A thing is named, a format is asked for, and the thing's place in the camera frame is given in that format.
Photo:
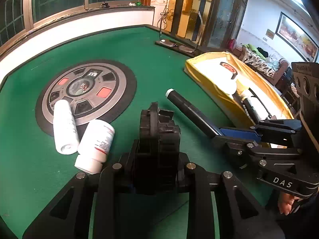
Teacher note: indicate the slim white bottle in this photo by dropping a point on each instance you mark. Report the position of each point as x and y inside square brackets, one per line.
[64, 128]

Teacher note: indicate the yellow cardboard box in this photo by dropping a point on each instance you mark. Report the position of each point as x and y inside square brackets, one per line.
[207, 72]

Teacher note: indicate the white pill bottle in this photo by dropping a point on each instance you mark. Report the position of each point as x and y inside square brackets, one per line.
[256, 103]

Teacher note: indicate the sofa with patterned cover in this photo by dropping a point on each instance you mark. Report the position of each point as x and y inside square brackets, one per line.
[271, 68]

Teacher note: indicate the thick black marker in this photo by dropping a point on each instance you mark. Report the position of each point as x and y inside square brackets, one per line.
[251, 111]

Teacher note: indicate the black electrical tape roll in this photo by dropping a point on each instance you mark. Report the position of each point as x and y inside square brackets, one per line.
[230, 68]

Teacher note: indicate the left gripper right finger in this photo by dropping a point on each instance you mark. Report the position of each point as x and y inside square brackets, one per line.
[221, 207]

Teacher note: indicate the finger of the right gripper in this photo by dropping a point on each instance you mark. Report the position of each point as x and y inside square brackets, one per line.
[228, 145]
[236, 133]

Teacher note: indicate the black marker yellow caps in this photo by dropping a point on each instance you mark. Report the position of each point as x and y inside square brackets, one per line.
[193, 114]

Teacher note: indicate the framed wall painting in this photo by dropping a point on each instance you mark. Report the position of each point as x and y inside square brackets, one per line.
[297, 38]

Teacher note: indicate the eyeglasses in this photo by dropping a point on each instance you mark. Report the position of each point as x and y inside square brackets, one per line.
[181, 32]

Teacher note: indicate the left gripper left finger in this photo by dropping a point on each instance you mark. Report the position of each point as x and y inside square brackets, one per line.
[87, 206]

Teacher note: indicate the large white bottle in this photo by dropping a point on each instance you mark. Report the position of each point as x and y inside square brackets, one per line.
[94, 146]

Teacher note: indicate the round grey control panel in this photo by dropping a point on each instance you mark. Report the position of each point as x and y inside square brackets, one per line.
[99, 89]

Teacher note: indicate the cream masking tape roll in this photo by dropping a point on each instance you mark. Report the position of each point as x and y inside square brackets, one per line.
[228, 86]

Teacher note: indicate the right hand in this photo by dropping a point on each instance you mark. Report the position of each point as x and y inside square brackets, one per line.
[288, 203]

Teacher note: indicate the black glasses tray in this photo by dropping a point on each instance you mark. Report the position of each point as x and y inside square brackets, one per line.
[178, 47]

